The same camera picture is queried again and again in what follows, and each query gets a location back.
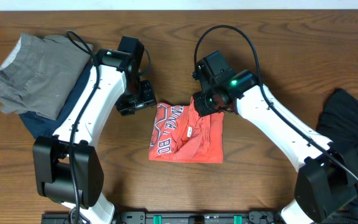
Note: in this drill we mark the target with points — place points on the navy folded garment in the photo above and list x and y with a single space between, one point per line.
40 126

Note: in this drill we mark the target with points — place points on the grey folded garment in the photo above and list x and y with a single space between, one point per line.
39 74

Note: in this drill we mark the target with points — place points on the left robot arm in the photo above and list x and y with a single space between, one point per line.
67 167

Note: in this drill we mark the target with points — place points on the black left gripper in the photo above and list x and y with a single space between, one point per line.
148 99

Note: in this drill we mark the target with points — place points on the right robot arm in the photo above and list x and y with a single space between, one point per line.
322 188

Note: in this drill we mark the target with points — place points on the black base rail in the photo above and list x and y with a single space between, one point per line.
196 218

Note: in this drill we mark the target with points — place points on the red t-shirt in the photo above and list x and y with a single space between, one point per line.
180 134

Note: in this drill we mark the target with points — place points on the black garment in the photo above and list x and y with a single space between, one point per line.
339 119

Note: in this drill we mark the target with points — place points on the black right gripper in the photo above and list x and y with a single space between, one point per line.
202 108

